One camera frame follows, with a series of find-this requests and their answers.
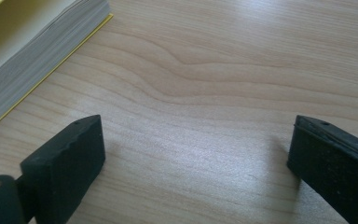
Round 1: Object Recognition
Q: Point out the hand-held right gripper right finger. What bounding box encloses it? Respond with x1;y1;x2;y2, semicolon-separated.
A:
286;114;358;224

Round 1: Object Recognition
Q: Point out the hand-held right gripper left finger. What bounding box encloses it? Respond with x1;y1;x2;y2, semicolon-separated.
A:
16;114;106;224

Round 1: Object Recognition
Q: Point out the yellow book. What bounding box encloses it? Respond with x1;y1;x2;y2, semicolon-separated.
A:
0;0;115;138

